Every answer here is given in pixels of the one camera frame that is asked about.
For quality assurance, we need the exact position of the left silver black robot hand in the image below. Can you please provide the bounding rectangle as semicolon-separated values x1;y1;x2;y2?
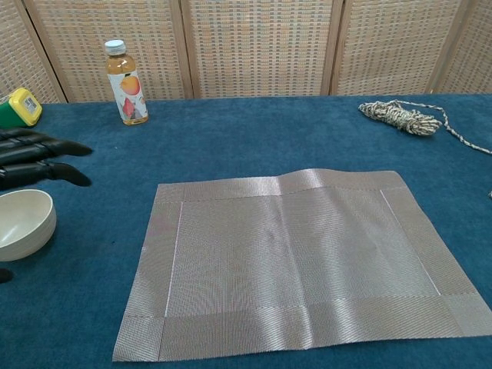
0;128;94;285

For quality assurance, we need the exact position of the beige bowl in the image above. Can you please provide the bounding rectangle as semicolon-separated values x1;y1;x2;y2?
0;188;58;263

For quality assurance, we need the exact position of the brown woven placemat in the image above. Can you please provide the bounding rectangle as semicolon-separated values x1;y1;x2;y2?
111;168;492;363

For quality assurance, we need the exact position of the green box with yellow lid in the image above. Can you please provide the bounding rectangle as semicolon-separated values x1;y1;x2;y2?
0;87;43;130

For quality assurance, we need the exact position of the orange juice bottle white cap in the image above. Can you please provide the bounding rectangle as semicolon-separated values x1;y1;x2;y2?
104;39;150;126

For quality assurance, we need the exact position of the blue felt table cover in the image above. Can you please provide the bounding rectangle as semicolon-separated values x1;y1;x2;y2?
0;93;492;369

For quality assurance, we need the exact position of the woven bamboo folding screen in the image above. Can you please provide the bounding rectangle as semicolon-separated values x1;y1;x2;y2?
0;0;492;105

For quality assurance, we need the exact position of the beige speckled rope bundle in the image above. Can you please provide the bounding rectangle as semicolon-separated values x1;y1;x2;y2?
357;98;492;199

